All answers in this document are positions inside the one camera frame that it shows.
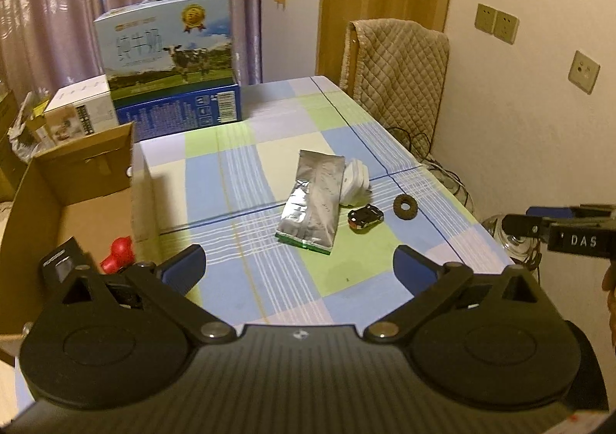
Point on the person's right hand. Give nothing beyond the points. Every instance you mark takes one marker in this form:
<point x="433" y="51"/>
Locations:
<point x="610" y="285"/>

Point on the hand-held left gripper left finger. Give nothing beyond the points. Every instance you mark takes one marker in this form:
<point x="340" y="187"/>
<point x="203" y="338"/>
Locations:
<point x="185" y="263"/>

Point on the silver foil bag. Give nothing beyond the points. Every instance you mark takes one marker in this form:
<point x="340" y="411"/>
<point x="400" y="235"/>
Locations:
<point x="313" y="203"/>

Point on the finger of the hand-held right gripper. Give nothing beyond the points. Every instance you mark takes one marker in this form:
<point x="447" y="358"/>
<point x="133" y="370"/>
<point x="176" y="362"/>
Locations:
<point x="527" y="226"/>
<point x="548" y="211"/>

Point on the cow print milk carton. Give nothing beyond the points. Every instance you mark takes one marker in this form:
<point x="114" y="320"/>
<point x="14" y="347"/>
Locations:
<point x="163" y="39"/>

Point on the red toy figurine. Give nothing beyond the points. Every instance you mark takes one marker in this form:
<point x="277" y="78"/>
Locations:
<point x="118" y="253"/>

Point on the white plug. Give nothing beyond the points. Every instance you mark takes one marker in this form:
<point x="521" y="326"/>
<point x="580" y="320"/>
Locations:
<point x="355" y="184"/>

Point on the brown cardboard box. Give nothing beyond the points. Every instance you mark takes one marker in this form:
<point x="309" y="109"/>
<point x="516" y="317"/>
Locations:
<point x="82" y="174"/>

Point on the dark blue box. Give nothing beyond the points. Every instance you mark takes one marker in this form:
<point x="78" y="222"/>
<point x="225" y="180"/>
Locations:
<point x="178" y="109"/>

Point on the white appliance box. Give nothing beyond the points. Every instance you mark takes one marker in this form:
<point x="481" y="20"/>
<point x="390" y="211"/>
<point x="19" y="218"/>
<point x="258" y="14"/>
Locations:
<point x="82" y="102"/>

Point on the black toy car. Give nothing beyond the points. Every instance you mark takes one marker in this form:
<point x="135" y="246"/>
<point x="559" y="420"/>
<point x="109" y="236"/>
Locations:
<point x="365" y="218"/>

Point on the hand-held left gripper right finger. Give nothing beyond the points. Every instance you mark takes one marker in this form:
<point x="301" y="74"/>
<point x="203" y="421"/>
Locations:
<point x="414" y="265"/>

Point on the square beige wall socket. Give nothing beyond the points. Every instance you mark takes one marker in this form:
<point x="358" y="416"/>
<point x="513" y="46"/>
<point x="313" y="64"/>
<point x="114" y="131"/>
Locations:
<point x="584" y="71"/>

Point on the crumpled grey bag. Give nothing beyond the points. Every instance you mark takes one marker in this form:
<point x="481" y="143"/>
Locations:
<point x="26" y="136"/>

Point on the black product box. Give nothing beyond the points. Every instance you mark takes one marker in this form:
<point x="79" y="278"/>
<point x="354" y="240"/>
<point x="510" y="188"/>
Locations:
<point x="62" y="261"/>

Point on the quilted beige chair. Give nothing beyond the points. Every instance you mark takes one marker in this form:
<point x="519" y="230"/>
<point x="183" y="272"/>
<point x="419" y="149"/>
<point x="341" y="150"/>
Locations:
<point x="394" y="78"/>

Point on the steel kettle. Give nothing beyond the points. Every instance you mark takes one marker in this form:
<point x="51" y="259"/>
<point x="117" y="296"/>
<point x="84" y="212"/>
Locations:
<point x="517" y="249"/>

